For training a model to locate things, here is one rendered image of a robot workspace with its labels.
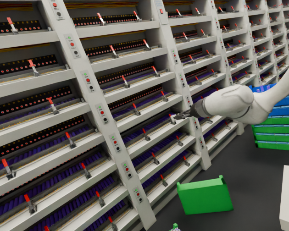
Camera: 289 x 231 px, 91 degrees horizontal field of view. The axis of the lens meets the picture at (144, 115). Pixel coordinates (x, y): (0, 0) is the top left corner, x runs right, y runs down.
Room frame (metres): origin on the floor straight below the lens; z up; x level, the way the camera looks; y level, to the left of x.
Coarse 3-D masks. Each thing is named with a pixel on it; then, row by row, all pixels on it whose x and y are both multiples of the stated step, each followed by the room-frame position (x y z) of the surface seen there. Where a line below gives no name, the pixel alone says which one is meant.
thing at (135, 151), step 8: (176, 112) 1.25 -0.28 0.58; (176, 120) 1.13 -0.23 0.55; (184, 120) 1.11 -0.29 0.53; (160, 128) 1.06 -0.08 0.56; (168, 128) 1.03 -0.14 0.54; (176, 128) 1.07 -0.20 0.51; (152, 136) 0.98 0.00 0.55; (160, 136) 0.98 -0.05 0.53; (136, 144) 0.93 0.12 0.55; (144, 144) 0.91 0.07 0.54; (152, 144) 0.95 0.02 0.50; (128, 152) 0.87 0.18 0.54; (136, 152) 0.87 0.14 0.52
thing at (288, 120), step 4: (268, 120) 1.09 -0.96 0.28; (272, 120) 1.07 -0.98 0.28; (276, 120) 1.05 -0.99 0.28; (280, 120) 1.03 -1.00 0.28; (284, 120) 1.01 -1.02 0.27; (288, 120) 0.99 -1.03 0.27; (256, 124) 1.15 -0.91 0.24; (260, 124) 1.13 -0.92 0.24; (264, 124) 1.11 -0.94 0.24; (268, 124) 1.09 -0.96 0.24
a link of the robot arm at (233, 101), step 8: (224, 88) 0.54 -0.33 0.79; (232, 88) 0.50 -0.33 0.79; (240, 88) 0.48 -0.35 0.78; (248, 88) 0.49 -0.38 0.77; (208, 96) 0.60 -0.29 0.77; (216, 96) 0.54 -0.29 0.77; (224, 96) 0.51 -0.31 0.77; (232, 96) 0.49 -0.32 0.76; (240, 96) 0.47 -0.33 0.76; (248, 96) 0.47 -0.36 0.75; (208, 104) 0.57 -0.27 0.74; (216, 104) 0.53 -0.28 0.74; (224, 104) 0.51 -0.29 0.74; (232, 104) 0.49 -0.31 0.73; (240, 104) 0.47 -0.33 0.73; (248, 104) 0.47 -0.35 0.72; (208, 112) 0.58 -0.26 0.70; (216, 112) 0.55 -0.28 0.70; (224, 112) 0.52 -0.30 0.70; (232, 112) 0.51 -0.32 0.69; (240, 112) 0.51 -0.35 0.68
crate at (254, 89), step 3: (270, 84) 1.19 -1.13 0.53; (273, 84) 1.17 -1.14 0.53; (249, 87) 1.30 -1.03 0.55; (255, 87) 1.27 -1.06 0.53; (258, 87) 1.26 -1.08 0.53; (264, 87) 1.22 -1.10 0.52; (270, 87) 1.19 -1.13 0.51; (252, 90) 1.28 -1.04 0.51; (255, 90) 1.28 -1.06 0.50; (264, 90) 1.23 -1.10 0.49
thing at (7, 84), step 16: (0, 64) 0.80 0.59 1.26; (16, 64) 0.83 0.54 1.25; (32, 64) 0.74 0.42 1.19; (48, 64) 0.91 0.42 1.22; (64, 64) 0.94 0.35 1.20; (0, 80) 0.71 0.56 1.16; (16, 80) 0.72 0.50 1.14; (32, 80) 0.71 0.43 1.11; (48, 80) 0.74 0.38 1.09; (64, 80) 0.78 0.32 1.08; (0, 96) 0.65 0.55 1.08
